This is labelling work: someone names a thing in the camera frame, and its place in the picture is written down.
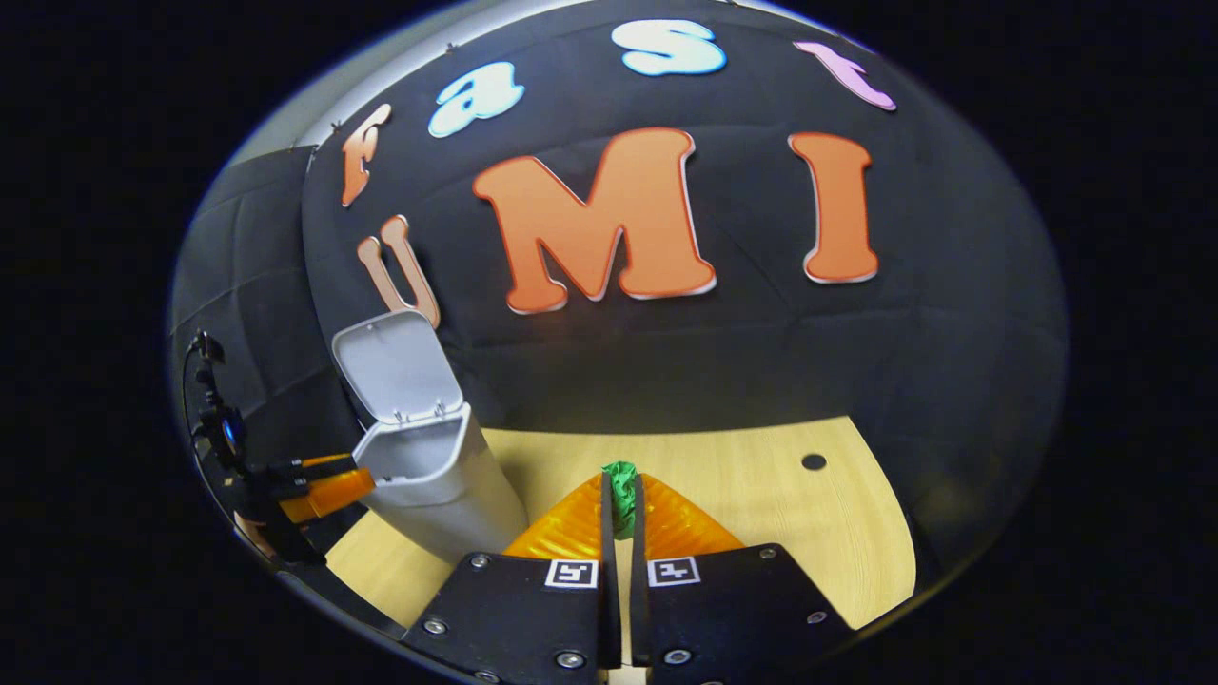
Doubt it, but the black backdrop cloth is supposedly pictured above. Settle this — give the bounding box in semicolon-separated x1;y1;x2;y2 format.
171;0;1067;581

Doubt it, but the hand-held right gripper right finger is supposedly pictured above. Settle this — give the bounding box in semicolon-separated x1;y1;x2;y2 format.
628;473;857;685

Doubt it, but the white desktop garbage bin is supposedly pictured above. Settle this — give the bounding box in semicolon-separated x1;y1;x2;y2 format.
331;309;529;564

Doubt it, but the wooden desktop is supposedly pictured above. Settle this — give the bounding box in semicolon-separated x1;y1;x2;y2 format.
324;416;917;685

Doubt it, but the green paper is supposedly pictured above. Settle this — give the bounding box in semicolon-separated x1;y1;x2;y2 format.
602;461;638;540

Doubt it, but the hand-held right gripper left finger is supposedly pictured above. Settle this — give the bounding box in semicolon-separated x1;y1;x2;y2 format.
400;471;624;685

